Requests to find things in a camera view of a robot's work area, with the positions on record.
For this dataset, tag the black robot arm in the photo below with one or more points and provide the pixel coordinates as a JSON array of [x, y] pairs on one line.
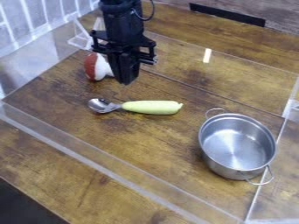
[[119, 6]]

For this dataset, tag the red white toy mushroom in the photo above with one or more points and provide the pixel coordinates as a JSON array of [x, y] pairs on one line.
[[96, 67]]

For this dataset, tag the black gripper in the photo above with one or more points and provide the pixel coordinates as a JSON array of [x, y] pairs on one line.
[[123, 42]]

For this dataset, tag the black strip on table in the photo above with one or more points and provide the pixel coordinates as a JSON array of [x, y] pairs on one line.
[[229, 15]]

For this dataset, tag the stainless steel pot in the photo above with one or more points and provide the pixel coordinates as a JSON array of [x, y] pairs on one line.
[[238, 147]]

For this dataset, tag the clear acrylic enclosure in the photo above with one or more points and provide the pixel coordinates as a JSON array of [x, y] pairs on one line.
[[128, 168]]

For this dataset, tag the green handled metal spoon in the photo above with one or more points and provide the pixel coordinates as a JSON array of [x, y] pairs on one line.
[[144, 107]]

